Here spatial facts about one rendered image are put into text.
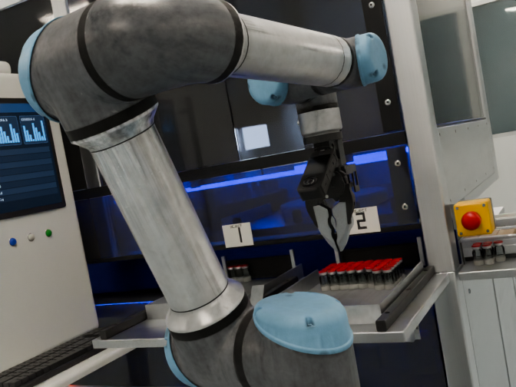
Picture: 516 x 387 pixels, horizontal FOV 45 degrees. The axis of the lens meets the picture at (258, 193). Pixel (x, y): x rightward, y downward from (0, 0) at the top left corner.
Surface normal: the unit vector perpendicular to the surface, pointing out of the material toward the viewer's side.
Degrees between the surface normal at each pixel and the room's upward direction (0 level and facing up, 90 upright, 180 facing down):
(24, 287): 90
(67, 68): 104
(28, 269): 90
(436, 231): 90
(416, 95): 90
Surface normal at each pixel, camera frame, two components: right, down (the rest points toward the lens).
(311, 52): 0.79, 0.11
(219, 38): 0.65, 0.18
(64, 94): -0.36, 0.51
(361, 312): -0.46, 0.13
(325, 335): 0.40, -0.07
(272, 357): -0.69, 0.08
